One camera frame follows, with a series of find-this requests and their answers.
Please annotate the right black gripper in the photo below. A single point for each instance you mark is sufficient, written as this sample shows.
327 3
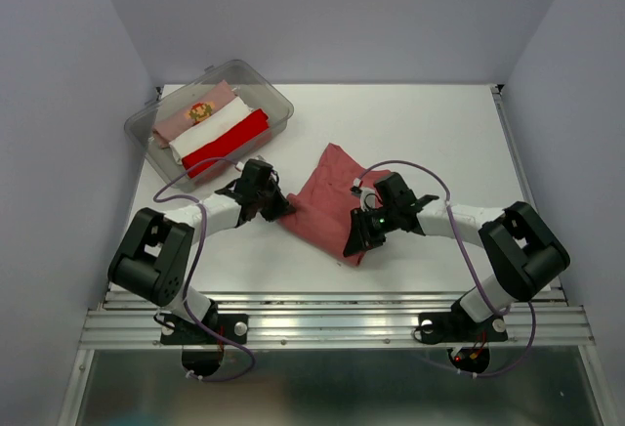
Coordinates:
360 236

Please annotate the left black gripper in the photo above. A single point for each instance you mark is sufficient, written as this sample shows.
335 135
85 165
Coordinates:
281 207

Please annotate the dusty red t shirt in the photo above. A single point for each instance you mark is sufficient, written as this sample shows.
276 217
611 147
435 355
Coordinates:
323 205

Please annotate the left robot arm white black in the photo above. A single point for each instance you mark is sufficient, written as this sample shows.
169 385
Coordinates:
160 252

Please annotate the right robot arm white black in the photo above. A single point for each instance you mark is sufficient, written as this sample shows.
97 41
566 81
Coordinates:
522 251

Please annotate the red rolled t shirt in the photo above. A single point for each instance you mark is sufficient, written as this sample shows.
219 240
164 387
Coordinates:
241 133

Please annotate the clear plastic storage bin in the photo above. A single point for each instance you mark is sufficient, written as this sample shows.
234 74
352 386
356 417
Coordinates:
247 84

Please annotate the white rolled t shirt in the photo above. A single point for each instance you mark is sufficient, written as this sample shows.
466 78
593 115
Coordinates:
210 129

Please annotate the pink rolled mario t shirt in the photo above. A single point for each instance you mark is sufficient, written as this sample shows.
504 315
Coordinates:
167 130

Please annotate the aluminium frame rail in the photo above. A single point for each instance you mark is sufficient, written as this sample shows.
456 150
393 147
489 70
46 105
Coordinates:
287 321

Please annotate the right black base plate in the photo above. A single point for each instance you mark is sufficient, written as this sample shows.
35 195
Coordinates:
451 327

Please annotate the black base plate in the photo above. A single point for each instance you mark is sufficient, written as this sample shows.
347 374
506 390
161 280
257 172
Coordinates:
180 332
451 327

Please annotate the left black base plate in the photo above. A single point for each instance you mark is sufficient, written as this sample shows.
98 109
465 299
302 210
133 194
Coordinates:
180 332

